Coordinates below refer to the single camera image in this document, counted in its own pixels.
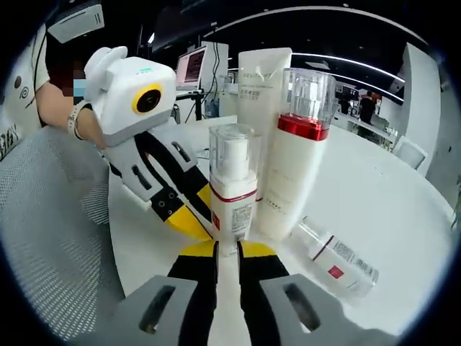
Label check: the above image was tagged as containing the ceiling light strip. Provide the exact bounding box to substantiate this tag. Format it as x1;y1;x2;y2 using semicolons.
291;53;405;106

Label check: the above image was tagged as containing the white skincare tube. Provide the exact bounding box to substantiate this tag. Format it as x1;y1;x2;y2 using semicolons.
236;47;293;205

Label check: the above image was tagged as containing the white air conditioner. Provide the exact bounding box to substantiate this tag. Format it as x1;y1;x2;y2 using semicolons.
48;4;106;45

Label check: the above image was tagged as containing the person's left hand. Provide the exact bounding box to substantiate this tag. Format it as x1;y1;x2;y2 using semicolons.
75;104;108;149

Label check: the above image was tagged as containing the grey mesh office chair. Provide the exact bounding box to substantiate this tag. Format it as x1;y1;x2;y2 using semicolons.
0;125;127;342

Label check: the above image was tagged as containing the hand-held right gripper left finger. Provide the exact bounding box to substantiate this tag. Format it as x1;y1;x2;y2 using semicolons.
71;240;220;346

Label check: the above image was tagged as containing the person in white shirt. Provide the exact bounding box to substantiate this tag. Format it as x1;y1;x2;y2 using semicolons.
0;21;51;161

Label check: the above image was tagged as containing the white wristwatch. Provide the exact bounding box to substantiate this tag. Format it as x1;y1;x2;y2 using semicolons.
66;100;94;141

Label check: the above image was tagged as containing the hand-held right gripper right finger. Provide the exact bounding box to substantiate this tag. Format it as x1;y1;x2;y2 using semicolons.
236;240;393;346

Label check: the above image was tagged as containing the open laptop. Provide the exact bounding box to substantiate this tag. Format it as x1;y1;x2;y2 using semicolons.
175;45;209;92

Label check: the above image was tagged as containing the red collar white skincare bottle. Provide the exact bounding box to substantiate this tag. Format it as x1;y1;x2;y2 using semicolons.
256;67;338;241

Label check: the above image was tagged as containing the small white skincare bottle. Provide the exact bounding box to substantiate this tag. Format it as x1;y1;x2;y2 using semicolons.
289;215;380;300
207;123;263;257

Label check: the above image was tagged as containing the white framed chair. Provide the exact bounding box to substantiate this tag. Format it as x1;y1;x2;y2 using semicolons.
391;136;429;169

